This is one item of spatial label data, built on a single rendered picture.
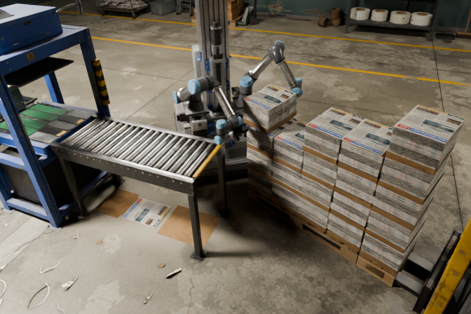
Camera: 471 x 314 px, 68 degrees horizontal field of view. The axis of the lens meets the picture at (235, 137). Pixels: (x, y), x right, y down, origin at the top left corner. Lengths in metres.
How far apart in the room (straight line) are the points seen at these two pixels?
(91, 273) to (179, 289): 0.73
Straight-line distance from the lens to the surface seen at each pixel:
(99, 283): 3.08
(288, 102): 2.94
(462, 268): 2.40
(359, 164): 2.48
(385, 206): 2.57
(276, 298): 2.81
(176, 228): 3.27
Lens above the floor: 2.38
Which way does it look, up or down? 33 degrees down
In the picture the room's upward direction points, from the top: 2 degrees counter-clockwise
